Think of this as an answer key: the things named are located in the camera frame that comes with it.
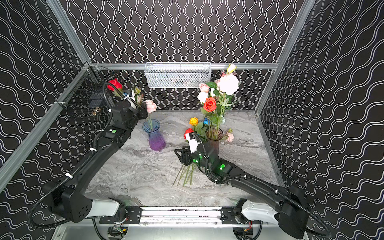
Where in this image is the pale pink flower spray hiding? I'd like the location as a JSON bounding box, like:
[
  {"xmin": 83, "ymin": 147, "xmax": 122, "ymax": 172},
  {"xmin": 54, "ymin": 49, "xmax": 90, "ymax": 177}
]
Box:
[{"xmin": 133, "ymin": 87, "xmax": 157, "ymax": 131}]

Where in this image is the orange red rose stem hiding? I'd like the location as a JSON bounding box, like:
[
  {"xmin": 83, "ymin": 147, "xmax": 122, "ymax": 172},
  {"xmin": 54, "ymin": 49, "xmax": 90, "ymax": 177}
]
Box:
[{"xmin": 203, "ymin": 97, "xmax": 218, "ymax": 128}]

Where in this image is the pink flower spray stem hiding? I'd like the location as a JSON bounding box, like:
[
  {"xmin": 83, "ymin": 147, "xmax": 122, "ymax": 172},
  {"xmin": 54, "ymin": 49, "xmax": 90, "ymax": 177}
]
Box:
[{"xmin": 197, "ymin": 64, "xmax": 240, "ymax": 129}]

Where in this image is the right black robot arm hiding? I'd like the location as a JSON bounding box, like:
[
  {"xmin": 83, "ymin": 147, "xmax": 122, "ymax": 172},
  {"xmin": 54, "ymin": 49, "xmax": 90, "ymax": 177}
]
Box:
[{"xmin": 174, "ymin": 147, "xmax": 332, "ymax": 239}]

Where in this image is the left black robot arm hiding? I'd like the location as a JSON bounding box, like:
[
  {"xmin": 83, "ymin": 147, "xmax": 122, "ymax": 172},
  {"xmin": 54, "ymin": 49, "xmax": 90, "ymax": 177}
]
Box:
[{"xmin": 27, "ymin": 100, "xmax": 148, "ymax": 229}]

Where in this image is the smoky pink glass vase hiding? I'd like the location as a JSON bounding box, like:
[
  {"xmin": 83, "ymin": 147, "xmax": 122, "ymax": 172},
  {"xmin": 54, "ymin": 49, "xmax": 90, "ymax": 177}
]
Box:
[{"xmin": 206, "ymin": 128, "xmax": 224, "ymax": 155}]

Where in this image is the blue purple glass vase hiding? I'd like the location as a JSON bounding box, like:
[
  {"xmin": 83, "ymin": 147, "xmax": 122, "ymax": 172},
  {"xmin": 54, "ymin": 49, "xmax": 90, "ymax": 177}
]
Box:
[{"xmin": 142, "ymin": 120, "xmax": 166, "ymax": 152}]

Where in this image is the pile of artificial flowers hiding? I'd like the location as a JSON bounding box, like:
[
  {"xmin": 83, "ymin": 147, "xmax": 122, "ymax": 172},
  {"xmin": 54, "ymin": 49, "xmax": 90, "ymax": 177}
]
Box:
[{"xmin": 172, "ymin": 116, "xmax": 235, "ymax": 187}]

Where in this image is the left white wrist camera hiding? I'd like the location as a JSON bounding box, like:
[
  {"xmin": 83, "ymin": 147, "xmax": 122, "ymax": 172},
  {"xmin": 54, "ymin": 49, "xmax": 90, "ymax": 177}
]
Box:
[{"xmin": 123, "ymin": 90, "xmax": 139, "ymax": 111}]

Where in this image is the white mesh wall basket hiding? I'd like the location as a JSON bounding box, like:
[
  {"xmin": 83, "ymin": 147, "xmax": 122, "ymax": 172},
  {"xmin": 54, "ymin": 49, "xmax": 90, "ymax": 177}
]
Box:
[{"xmin": 145, "ymin": 62, "xmax": 212, "ymax": 89}]

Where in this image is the black wire wall basket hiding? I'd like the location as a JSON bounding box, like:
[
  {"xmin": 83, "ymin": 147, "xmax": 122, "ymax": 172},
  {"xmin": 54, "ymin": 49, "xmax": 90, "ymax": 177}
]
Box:
[{"xmin": 60, "ymin": 66, "xmax": 118, "ymax": 122}]

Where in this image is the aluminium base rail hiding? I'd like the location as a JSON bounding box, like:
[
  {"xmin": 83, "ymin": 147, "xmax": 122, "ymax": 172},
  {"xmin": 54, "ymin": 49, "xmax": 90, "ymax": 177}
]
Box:
[{"xmin": 61, "ymin": 206, "xmax": 280, "ymax": 227}]

